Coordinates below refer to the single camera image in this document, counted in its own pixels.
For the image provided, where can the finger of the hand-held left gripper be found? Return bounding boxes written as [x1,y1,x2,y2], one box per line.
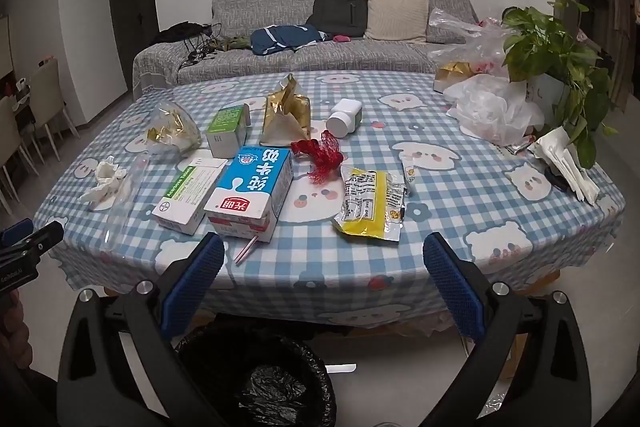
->
[0,218,35,249]
[0,221,66,265]

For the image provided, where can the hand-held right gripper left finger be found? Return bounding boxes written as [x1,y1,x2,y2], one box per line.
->
[56,233,226,427]

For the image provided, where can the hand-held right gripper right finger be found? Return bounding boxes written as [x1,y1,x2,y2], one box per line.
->
[422,232,593,427]

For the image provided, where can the white green medicine box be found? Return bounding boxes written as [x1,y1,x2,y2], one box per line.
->
[152,157,230,236]

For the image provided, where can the blue white milk carton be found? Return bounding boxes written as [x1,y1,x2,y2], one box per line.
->
[204,146,295,244]

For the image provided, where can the yellow snack packet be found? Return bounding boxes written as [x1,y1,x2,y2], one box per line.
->
[333,168,407,240]

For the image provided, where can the bin with black bag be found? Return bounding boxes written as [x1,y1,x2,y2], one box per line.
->
[175,324,337,427]

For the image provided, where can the clear gold wrapper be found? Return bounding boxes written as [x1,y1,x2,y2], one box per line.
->
[145,102,202,155]

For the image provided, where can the red mesh net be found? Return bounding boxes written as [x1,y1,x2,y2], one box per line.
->
[291,130,345,185]

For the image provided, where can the gold snack bag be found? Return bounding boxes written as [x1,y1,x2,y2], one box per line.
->
[258,74,312,145]

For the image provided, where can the white plastic bottle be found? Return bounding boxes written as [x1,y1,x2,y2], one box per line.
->
[326,98,363,138]

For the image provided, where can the person's left hand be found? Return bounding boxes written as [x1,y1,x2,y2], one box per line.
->
[0,289,26,370]

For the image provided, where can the pink drinking straw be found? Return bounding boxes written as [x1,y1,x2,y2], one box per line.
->
[234,234,261,265]

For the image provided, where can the blue checkered printed tablecloth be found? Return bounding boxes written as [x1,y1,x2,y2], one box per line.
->
[32,71,626,328]

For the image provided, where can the clear plastic film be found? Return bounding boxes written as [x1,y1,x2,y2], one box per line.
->
[102,157,151,253]

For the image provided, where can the crumpled white tissue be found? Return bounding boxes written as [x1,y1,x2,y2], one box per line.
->
[79,155,130,212]

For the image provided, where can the beige dining chair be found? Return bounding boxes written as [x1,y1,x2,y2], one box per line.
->
[0,97,32,214]
[30,57,81,162]

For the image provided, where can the small white sachet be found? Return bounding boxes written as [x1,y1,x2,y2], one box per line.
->
[402,159,418,196]

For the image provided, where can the white folded papers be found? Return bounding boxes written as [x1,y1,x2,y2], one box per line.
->
[530,127,601,206]

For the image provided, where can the white plastic bag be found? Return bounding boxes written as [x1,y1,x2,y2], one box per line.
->
[444,74,546,146]

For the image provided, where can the gold white box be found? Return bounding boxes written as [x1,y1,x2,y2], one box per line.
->
[432,62,481,95]

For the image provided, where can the camouflage cloth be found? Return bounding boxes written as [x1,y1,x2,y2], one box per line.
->
[210,34,253,52]

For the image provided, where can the clear plastic bag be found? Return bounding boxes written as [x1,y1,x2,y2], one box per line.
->
[427,7,516,80]

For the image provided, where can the blue jacket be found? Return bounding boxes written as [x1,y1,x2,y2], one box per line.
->
[250,24,328,56]

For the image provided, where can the grey patterned sofa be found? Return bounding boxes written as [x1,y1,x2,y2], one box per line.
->
[132,0,506,100]

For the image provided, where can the potted green plant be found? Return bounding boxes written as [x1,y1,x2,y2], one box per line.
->
[501,0,618,170]

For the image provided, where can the beige cushion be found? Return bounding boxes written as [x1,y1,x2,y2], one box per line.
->
[364,0,431,44]

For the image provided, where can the dark grey backpack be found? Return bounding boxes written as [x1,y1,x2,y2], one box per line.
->
[306,0,368,40]

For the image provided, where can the hanging beige clothes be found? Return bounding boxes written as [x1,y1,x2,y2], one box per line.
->
[597,0,640,112]

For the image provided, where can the black cables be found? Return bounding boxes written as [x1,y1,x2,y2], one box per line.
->
[177,23,223,68]

